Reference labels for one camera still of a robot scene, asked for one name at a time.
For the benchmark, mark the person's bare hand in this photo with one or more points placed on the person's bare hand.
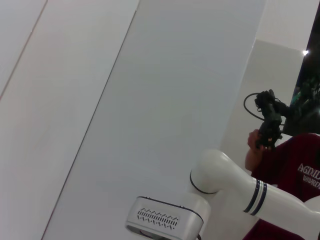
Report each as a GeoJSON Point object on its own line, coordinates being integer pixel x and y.
{"type": "Point", "coordinates": [253, 141]}

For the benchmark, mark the black handheld controller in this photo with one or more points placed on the black handheld controller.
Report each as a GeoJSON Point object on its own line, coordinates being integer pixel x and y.
{"type": "Point", "coordinates": [270, 120]}

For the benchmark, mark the person's bare forearm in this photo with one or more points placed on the person's bare forearm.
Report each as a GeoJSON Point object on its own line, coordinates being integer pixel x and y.
{"type": "Point", "coordinates": [251, 161]}

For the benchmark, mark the person in maroon shirt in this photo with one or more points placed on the person in maroon shirt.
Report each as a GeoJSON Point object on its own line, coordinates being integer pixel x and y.
{"type": "Point", "coordinates": [287, 160]}

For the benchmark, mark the dark glossy wall panel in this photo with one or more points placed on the dark glossy wall panel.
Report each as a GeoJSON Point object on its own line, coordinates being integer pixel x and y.
{"type": "Point", "coordinates": [307, 82]}

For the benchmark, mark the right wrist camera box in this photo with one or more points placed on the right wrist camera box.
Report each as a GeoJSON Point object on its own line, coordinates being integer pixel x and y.
{"type": "Point", "coordinates": [165, 217]}

